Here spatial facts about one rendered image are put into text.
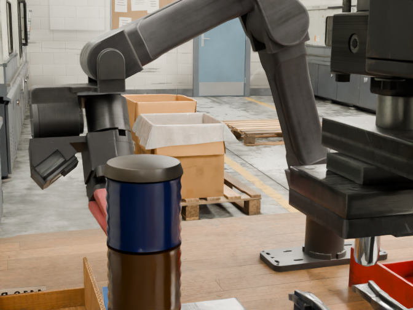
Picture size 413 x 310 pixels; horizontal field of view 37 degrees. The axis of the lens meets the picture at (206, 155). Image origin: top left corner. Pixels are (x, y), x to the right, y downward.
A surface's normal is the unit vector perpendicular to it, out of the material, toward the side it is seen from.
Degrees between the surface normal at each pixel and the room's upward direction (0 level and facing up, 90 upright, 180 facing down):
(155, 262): 76
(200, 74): 90
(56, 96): 91
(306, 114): 89
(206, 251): 0
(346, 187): 0
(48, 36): 90
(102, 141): 61
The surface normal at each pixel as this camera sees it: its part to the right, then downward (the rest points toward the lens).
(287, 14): 0.34, 0.19
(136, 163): -0.01, -0.95
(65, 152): 0.30, -0.31
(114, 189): -0.60, -0.10
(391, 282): -0.95, 0.05
